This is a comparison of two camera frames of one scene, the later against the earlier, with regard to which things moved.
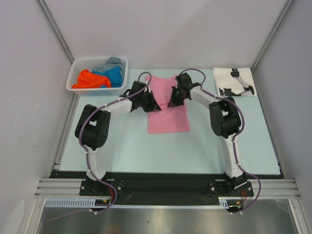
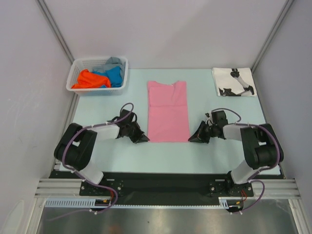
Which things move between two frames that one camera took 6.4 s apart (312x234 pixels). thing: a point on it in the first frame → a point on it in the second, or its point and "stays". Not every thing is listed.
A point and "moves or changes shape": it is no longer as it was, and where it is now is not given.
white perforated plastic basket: (78, 65) stays
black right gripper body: (182, 96) → (207, 130)
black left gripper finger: (156, 108) → (142, 139)
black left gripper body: (146, 101) → (133, 132)
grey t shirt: (112, 62) stays
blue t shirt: (114, 74) stays
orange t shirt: (87, 80) stays
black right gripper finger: (175, 99) → (194, 135)
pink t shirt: (171, 119) moves or changes shape
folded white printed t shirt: (234, 81) stays
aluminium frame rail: (60, 188) stays
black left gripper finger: (154, 99) → (142, 133)
